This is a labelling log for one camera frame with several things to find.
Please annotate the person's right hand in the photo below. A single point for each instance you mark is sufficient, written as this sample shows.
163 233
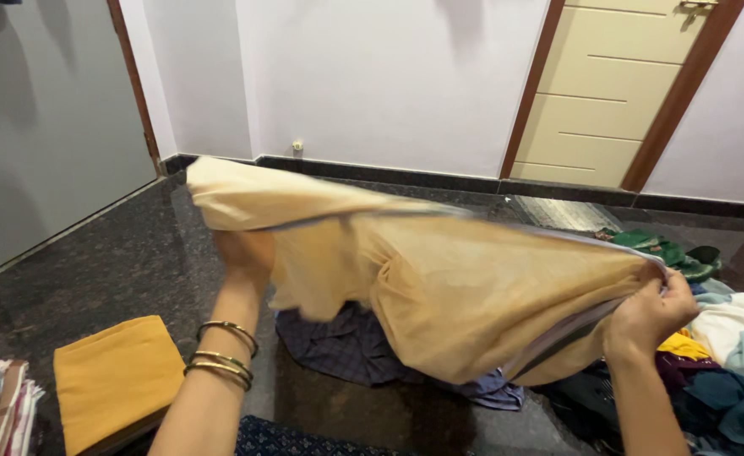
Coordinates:
647 316

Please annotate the person's left hand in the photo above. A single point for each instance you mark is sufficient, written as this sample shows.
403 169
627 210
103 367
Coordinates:
243 253

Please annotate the pale yellow cloth garment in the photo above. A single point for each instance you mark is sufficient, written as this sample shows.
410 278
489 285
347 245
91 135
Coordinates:
448 285

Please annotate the green garment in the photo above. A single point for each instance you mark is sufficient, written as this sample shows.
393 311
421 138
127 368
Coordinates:
660 250

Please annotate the gold bangle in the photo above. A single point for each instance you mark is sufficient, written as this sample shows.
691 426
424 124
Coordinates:
219 372
223 361
229 332

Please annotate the heap of mixed clothes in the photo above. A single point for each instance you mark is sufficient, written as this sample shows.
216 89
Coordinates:
720 373

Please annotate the woven grey doormat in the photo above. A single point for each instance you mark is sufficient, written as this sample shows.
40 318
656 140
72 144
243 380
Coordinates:
562 214

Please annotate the dark blue checked cloth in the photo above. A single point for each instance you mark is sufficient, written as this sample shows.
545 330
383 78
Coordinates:
359 354

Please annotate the folded mustard yellow cloth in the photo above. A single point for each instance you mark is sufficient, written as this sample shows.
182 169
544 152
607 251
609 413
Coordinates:
115 380

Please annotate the person's blue patterned clothing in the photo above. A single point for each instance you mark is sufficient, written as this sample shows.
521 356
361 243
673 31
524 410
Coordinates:
308 440

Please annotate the cream panelled door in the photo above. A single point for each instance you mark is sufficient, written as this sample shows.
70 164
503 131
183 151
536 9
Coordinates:
606 95

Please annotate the grey door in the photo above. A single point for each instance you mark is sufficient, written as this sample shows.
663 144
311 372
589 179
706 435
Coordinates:
42 126

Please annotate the brass door latch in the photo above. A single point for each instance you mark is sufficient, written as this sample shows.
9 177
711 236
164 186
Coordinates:
698 4

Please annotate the brown wooden door frame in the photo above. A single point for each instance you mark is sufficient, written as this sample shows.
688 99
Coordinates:
682 95

